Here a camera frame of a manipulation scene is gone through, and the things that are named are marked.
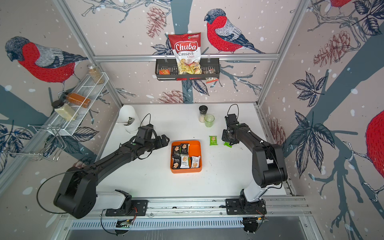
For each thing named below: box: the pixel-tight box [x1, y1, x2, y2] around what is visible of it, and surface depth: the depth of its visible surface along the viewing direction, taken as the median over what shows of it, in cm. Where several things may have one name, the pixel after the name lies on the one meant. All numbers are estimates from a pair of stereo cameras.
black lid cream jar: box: [51, 99, 78, 121], surface depth 68 cm
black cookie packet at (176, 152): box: [172, 145, 181, 157], surface depth 92 cm
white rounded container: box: [116, 104, 141, 134], surface depth 100 cm
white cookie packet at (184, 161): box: [180, 154, 190, 169], surface depth 88 cm
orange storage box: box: [170, 140, 203, 174], surface depth 90 cm
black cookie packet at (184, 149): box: [180, 143, 190, 155], surface depth 94 cm
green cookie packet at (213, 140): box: [209, 135, 218, 146], surface depth 100 cm
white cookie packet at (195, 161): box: [191, 155, 201, 168], surface depth 89 cm
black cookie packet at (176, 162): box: [172, 156, 181, 169], surface depth 87 cm
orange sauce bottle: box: [63, 92, 92, 109], surface depth 74 cm
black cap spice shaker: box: [199, 105, 208, 123], surface depth 105 cm
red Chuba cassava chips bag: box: [168, 32, 203, 75], surface depth 85 cm
